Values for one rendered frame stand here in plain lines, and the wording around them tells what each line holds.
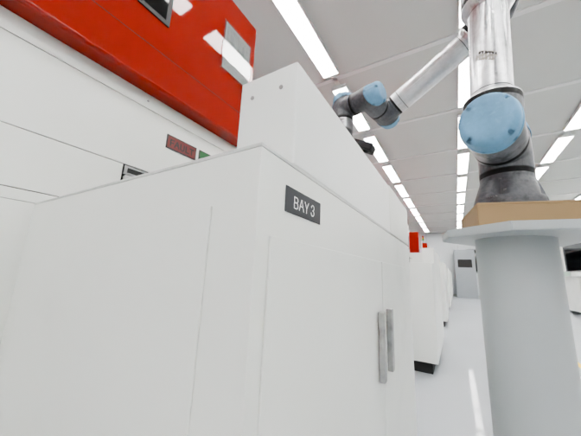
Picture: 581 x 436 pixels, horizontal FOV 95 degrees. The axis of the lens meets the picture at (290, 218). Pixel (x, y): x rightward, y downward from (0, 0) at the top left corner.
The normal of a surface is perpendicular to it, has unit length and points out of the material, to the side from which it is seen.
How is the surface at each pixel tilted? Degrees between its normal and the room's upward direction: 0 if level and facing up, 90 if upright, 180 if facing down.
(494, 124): 96
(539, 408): 90
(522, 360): 90
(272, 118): 90
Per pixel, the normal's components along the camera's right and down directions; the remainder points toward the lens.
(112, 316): -0.52, -0.19
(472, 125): -0.72, -0.07
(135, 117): 0.85, -0.07
